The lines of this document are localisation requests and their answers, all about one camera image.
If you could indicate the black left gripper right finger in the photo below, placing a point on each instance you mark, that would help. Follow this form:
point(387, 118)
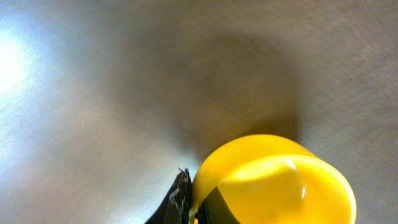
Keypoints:
point(214, 210)

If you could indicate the yellow plastic measuring scoop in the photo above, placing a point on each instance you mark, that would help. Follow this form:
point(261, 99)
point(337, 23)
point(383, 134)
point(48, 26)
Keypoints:
point(265, 178)

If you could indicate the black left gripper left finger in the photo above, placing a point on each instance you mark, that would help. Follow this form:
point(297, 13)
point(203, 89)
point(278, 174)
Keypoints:
point(175, 206)

